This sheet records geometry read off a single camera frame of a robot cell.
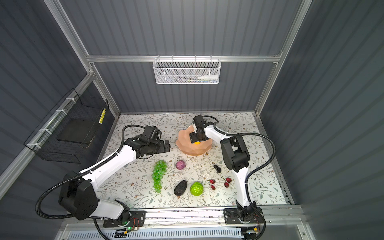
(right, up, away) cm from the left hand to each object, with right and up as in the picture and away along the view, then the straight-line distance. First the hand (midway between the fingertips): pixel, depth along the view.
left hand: (164, 147), depth 85 cm
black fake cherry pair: (+32, -14, +4) cm, 35 cm away
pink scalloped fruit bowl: (+10, 0, +15) cm, 18 cm away
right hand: (+20, +3, +17) cm, 26 cm away
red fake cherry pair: (+27, -20, 0) cm, 34 cm away
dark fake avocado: (+10, -21, -6) cm, 24 cm away
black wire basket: (-46, +11, -10) cm, 48 cm away
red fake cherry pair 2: (+37, -19, 0) cm, 42 cm away
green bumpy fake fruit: (+19, -21, -8) cm, 29 cm away
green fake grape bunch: (-3, -12, +1) cm, 12 cm away
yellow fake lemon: (+19, +2, +9) cm, 22 cm away
